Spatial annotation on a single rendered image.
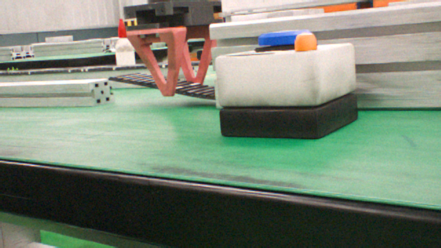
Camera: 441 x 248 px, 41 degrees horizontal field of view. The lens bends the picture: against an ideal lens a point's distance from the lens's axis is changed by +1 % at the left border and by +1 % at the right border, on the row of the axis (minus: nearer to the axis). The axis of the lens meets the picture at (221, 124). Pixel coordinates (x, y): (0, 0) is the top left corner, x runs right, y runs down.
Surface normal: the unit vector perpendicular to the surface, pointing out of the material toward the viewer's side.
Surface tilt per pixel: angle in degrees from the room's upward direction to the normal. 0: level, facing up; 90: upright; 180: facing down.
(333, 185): 0
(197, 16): 90
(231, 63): 90
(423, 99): 90
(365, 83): 90
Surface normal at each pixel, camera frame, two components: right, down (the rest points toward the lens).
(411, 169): -0.09, -0.98
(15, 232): 0.79, 0.03
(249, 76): -0.53, 0.18
